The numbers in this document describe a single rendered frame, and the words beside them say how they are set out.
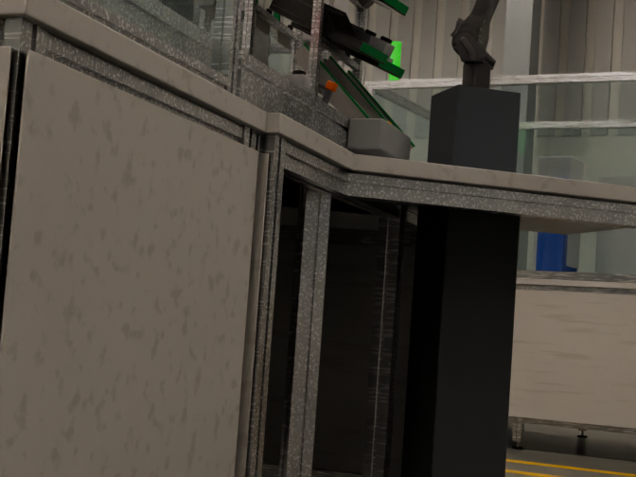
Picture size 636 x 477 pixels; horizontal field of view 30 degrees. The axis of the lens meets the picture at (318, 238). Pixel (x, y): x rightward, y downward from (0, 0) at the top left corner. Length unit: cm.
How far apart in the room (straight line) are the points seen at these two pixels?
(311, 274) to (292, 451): 30
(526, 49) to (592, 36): 121
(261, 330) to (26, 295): 60
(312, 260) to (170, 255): 62
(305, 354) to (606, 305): 432
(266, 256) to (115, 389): 44
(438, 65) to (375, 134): 959
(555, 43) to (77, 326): 1035
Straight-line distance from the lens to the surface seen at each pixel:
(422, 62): 1190
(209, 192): 156
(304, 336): 204
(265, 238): 172
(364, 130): 228
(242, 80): 180
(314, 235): 205
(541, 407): 636
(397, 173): 209
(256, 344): 172
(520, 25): 1044
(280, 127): 173
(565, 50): 1146
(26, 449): 122
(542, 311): 636
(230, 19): 169
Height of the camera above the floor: 55
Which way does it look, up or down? 4 degrees up
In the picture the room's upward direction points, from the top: 4 degrees clockwise
